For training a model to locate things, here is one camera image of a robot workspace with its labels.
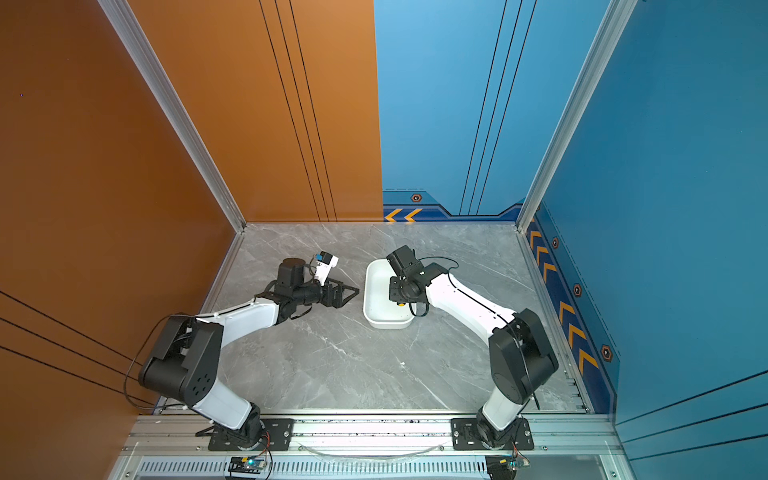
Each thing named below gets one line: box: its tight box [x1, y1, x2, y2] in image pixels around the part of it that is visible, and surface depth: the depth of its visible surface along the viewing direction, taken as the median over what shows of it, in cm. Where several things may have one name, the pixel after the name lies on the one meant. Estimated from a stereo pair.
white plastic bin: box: [363, 258, 416, 330], surface depth 98 cm
